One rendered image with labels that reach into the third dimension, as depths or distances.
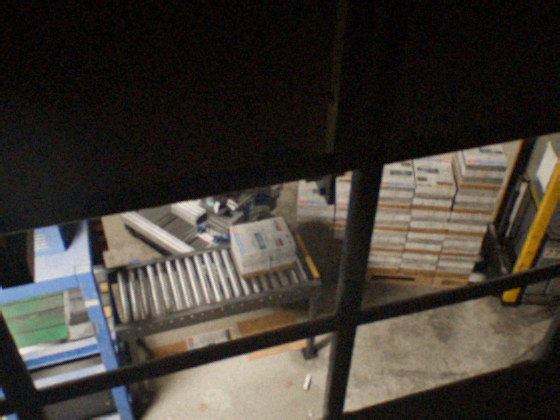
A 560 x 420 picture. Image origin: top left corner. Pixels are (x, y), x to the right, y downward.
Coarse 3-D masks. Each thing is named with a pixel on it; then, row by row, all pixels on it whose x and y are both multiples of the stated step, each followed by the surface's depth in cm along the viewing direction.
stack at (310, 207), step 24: (312, 192) 459; (336, 192) 466; (312, 216) 457; (336, 216) 456; (384, 216) 452; (408, 216) 451; (432, 216) 449; (312, 240) 474; (336, 240) 473; (384, 240) 468; (408, 240) 467; (432, 240) 465; (384, 264) 487; (408, 264) 484; (432, 264) 481
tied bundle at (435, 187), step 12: (420, 168) 447; (432, 168) 447; (444, 168) 447; (420, 180) 436; (432, 180) 436; (444, 180) 436; (420, 192) 434; (432, 192) 433; (444, 192) 432; (420, 204) 441; (432, 204) 440; (444, 204) 439
